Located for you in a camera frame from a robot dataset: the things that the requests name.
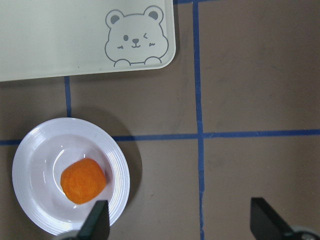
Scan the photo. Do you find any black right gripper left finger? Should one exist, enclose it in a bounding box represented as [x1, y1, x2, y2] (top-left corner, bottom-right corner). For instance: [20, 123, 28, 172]
[76, 200, 110, 240]

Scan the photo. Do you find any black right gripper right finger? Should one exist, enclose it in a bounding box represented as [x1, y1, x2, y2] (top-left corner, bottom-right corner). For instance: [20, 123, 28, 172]
[250, 197, 295, 240]

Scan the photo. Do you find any orange fruit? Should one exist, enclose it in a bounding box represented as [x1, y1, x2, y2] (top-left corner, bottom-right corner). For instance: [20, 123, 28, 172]
[60, 158, 107, 205]

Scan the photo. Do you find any white round plate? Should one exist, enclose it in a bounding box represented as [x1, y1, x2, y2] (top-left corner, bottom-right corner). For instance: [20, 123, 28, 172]
[12, 117, 130, 236]

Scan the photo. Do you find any cream bear tray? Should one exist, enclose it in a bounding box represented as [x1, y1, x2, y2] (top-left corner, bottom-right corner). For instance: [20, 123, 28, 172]
[0, 0, 176, 82]

